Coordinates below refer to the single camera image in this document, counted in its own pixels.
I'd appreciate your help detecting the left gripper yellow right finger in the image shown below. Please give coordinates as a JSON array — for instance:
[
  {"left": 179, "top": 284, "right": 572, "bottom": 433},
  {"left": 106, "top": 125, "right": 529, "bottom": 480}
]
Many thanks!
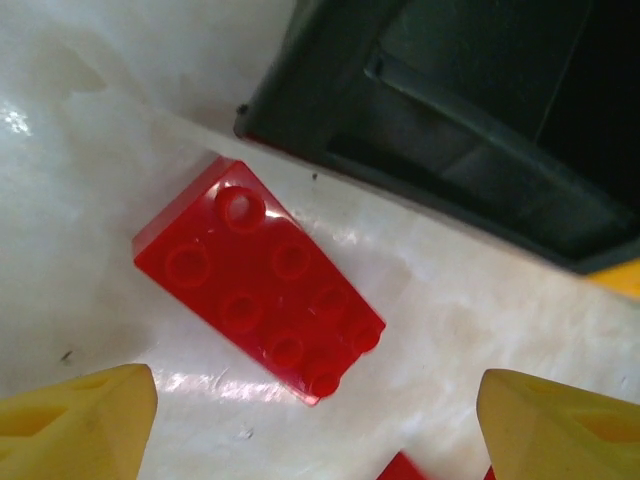
[{"left": 474, "top": 368, "right": 640, "bottom": 480}]

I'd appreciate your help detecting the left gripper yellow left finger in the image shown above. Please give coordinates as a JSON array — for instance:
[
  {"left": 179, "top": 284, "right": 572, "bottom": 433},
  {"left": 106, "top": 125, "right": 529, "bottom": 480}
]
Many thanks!
[{"left": 0, "top": 363, "right": 159, "bottom": 480}]

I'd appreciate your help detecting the yellow plastic bin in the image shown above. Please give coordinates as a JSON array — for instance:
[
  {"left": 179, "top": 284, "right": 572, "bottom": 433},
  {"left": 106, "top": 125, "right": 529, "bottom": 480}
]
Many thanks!
[{"left": 582, "top": 259, "right": 640, "bottom": 301}]

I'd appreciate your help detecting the black plastic bin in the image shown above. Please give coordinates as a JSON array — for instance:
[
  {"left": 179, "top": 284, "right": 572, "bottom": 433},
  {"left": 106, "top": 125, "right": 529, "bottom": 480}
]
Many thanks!
[{"left": 233, "top": 0, "right": 640, "bottom": 275}]

